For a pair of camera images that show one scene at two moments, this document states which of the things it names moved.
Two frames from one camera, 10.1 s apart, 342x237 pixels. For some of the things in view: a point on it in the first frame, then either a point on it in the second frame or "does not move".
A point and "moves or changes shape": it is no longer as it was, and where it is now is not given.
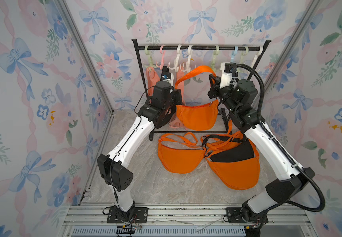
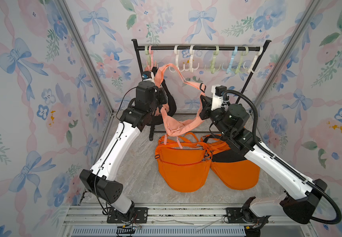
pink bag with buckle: (177, 121) moves or changes shape
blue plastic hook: (234, 53) does not move
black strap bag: (242, 150) does not move
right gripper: (216, 88) to (207, 109)
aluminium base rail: (187, 220) does not move
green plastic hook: (216, 52) does not move
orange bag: (198, 117) to (185, 164)
